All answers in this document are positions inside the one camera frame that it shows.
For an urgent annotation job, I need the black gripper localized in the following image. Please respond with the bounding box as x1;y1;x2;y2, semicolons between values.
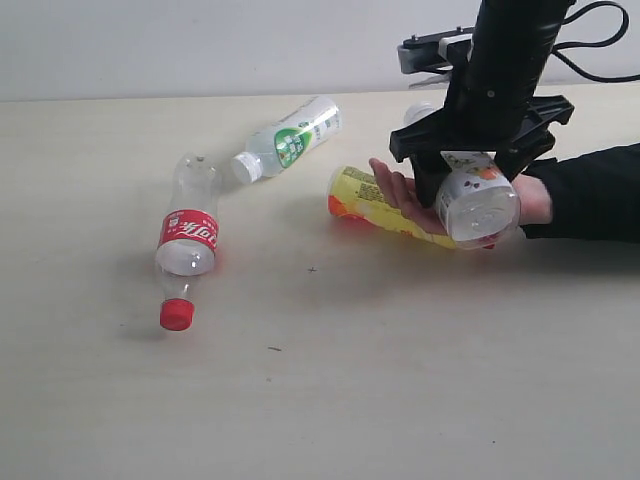
389;95;573;208

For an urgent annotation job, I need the clear butterfly label bottle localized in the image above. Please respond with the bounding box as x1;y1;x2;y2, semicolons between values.
403;101;522;251

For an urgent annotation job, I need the yellow label red cap bottle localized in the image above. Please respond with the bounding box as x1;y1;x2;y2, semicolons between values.
327;166;456;249

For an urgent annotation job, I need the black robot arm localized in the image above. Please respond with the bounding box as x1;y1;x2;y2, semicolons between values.
389;1;574;207

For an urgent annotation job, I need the black sleeved forearm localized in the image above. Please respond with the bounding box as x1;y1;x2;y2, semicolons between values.
520;144;639;244

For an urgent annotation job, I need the clear green label water bottle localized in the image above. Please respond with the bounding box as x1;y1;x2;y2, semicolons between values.
231;96;343;184

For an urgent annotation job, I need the clear red label cola bottle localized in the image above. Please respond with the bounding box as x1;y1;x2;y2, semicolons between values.
155;154;221;331

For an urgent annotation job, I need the person's open bare hand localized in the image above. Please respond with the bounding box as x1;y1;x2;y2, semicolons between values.
368;157;554;236

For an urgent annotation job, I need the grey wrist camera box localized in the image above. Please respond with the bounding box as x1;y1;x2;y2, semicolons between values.
397;26;474;75

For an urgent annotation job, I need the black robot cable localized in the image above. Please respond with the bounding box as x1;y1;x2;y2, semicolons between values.
552;0;640;84

